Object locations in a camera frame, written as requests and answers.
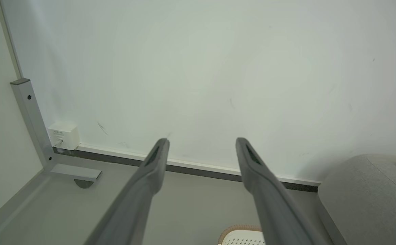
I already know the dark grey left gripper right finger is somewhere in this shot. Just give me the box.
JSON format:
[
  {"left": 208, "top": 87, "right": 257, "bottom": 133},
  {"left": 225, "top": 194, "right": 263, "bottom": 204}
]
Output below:
[{"left": 235, "top": 137, "right": 326, "bottom": 245}]

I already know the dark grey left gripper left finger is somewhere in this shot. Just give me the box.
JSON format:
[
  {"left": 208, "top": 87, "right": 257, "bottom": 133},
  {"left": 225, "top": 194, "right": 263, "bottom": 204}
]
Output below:
[{"left": 84, "top": 138, "right": 170, "bottom": 245}]

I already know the white laundry basket brown rim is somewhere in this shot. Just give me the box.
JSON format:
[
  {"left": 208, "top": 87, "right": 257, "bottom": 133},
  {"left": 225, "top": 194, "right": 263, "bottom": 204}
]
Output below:
[{"left": 217, "top": 225, "right": 266, "bottom": 245}]

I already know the white and dark baseboard strip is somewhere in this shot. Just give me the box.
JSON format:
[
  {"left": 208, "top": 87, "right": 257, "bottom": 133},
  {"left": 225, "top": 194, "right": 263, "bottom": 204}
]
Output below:
[{"left": 53, "top": 143, "right": 321, "bottom": 193}]

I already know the grey fabric sofa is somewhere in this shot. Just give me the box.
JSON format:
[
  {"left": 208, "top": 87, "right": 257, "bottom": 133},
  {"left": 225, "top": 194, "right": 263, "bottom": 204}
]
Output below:
[{"left": 318, "top": 154, "right": 396, "bottom": 245}]

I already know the white wall outlet box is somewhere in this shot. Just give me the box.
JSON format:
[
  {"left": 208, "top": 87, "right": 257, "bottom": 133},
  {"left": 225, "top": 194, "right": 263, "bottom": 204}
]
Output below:
[{"left": 48, "top": 123, "right": 81, "bottom": 151}]

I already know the grey metal frame leg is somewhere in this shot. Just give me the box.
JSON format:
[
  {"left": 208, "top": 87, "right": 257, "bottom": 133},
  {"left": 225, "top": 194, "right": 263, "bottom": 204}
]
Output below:
[{"left": 10, "top": 78, "right": 102, "bottom": 189}]

